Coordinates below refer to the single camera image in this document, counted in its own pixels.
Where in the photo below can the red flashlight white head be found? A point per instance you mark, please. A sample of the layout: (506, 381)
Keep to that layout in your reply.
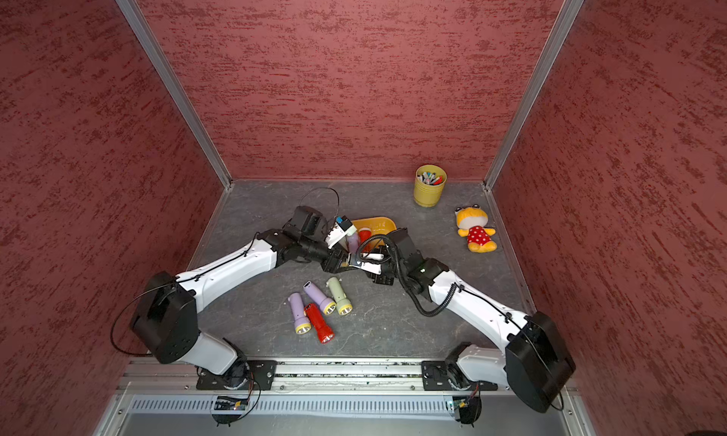
(364, 234)

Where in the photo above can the purple flashlight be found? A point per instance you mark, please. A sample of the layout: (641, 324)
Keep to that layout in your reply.
(301, 322)
(325, 304)
(353, 241)

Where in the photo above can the aluminium front rail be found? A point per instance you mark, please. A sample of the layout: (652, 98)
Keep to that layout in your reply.
(397, 376)

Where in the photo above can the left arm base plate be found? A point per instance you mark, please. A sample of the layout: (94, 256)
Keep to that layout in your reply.
(241, 376)

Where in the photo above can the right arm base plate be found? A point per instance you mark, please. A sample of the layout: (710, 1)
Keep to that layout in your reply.
(454, 376)

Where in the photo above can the corner aluminium post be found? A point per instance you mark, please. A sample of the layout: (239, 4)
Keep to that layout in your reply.
(551, 50)
(154, 52)

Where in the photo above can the yellow pen cup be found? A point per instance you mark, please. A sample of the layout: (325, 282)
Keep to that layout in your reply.
(425, 195)

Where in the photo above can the yellow plush toy red dress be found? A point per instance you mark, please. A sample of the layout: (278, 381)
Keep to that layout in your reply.
(472, 224)

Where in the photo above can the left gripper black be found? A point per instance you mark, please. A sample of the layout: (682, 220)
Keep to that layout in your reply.
(334, 267)

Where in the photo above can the left corner aluminium post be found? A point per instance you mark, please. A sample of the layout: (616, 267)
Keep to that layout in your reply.
(154, 52)

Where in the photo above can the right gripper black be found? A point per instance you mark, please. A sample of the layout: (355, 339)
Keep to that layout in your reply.
(381, 278)

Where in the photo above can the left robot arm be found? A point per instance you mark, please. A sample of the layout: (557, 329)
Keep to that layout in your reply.
(165, 317)

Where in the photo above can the pens in cup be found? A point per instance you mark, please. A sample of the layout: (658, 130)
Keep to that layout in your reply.
(431, 179)

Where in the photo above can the right corner aluminium post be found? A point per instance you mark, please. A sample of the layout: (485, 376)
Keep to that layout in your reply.
(551, 50)

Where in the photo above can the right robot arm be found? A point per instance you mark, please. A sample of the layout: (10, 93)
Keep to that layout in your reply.
(534, 361)

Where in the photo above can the yellow plastic storage box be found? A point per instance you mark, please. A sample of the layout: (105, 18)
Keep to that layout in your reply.
(379, 225)

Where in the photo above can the green flashlight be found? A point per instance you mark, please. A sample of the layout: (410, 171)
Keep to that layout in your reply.
(343, 304)

